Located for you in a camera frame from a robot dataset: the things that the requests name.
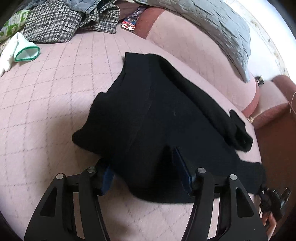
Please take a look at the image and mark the black pants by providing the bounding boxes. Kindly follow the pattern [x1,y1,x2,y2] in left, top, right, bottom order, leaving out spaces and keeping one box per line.
[72,53,266,203]

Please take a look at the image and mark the right hand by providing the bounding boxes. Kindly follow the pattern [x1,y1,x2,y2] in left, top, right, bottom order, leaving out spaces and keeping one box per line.
[261,212,277,236]

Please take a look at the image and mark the pink armrest cushion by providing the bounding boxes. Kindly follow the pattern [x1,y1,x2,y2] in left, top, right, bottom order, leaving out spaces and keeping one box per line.
[251,75,295,130]

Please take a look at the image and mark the black small item on ledge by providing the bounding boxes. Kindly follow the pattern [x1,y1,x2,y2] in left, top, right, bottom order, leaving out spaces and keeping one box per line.
[255,76,264,87]

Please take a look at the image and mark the white green-trimmed sock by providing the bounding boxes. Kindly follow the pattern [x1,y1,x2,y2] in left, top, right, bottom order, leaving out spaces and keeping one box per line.
[1,32,40,76]

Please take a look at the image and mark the pink bolster pillow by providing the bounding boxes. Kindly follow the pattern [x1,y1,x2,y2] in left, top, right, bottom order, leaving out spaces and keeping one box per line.
[134,7,260,117]

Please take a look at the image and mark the grey quilted blanket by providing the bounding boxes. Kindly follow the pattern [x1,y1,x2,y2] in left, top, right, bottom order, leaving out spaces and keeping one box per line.
[137,0,251,82]

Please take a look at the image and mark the houndstooth checked coat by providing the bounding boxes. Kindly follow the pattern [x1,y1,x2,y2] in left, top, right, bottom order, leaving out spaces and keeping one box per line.
[23,1,120,43]

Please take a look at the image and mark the green patterned cloth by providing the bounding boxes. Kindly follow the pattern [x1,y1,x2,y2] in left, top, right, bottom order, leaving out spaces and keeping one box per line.
[0,9,30,43]

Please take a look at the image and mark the red blue snack packet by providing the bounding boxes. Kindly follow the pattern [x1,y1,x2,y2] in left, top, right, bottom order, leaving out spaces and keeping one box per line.
[121,6,146,32]

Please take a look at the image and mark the blue denim garment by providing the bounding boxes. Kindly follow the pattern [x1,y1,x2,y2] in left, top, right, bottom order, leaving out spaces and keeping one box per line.
[63,0,101,14]

